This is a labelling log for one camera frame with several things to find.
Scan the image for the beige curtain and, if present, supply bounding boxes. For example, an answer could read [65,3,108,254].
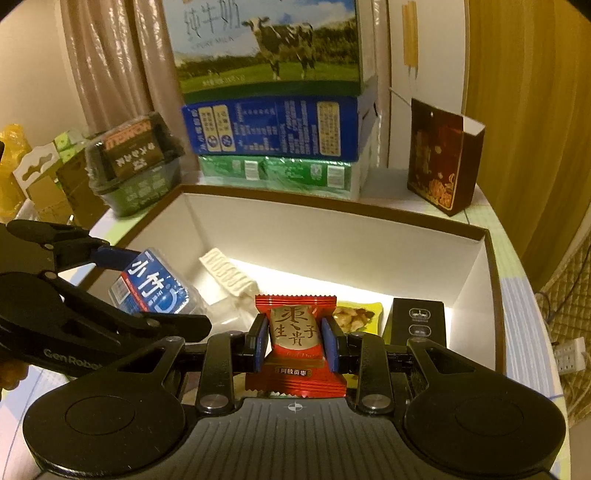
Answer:
[60,0,185,139]

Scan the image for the blue dental floss pack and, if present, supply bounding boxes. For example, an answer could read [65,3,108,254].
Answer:
[108,248,204,315]

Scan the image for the yellow wooden door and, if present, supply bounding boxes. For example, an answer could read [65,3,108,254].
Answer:
[464,0,591,296]

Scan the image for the blue carton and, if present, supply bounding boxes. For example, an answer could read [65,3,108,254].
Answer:
[181,74,382,163]

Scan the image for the red candy packet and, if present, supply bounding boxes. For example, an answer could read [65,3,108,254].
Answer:
[245,294,348,398]

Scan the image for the green tissue packs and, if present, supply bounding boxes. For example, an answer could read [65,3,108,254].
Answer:
[53,128,90,162]

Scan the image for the white chair back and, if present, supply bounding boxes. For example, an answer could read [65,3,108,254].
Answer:
[13,142,63,195]

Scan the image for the green carton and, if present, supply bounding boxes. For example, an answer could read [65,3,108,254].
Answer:
[198,154,377,201]

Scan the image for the dark green noodle bowl pack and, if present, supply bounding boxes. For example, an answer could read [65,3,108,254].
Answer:
[85,112,186,219]

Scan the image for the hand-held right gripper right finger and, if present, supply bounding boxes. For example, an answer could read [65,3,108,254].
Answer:
[322,316,495,414]

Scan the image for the yellow snack packet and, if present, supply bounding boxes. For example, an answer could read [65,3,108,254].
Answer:
[332,301,384,334]

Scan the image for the cow print milk carton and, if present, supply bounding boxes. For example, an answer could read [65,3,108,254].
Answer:
[164,0,379,104]

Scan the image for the white power strip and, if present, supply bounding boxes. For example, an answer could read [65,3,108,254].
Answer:
[551,337,587,374]

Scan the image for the black product box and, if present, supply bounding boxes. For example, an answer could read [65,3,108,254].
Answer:
[383,298,446,352]

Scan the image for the yellow plastic bag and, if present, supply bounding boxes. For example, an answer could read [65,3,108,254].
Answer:
[0,122,33,217]

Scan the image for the yellow wall hanging strip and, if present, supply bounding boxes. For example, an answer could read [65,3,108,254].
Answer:
[401,0,419,81]

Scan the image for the tall brown cardboard carton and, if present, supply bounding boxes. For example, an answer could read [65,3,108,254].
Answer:
[55,152,100,222]

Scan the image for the dark brown paper bag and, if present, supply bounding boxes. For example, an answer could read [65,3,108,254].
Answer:
[407,97,485,217]

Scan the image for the brown cardboard box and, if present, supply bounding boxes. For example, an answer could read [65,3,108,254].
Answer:
[88,185,502,374]

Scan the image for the small brown cardboard carton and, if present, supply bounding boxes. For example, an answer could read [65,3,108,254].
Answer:
[28,175,75,222]

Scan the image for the person's left hand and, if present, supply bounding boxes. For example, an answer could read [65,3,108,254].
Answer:
[0,357,29,391]

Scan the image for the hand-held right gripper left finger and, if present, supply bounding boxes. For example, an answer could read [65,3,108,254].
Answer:
[108,318,269,414]

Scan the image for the checked cloth desktop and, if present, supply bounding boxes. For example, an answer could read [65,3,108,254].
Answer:
[0,171,564,416]

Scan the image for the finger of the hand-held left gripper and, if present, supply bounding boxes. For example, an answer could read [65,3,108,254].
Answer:
[7,220,141,274]
[0,271,213,345]

